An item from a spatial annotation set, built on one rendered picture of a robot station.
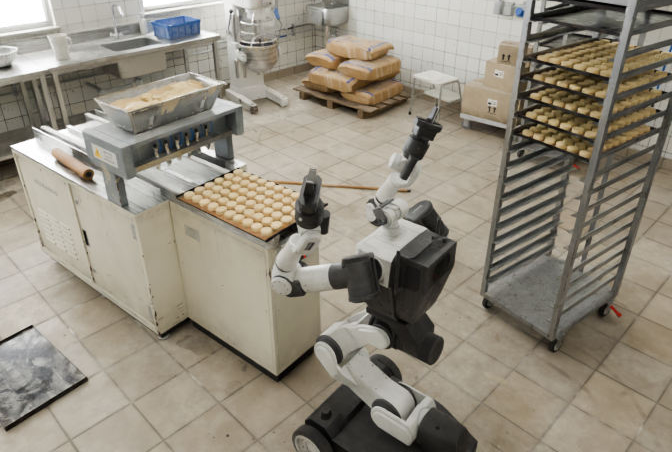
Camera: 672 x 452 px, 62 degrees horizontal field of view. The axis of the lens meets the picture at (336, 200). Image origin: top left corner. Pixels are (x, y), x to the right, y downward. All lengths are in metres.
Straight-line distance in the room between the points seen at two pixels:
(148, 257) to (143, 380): 0.63
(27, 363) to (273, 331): 1.37
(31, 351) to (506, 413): 2.47
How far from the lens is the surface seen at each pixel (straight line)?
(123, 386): 3.14
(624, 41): 2.51
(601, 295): 3.58
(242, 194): 2.69
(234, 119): 3.03
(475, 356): 3.18
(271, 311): 2.62
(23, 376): 3.37
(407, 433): 2.40
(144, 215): 2.83
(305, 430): 2.54
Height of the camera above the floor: 2.18
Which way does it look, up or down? 29 degrees down
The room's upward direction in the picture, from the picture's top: straight up
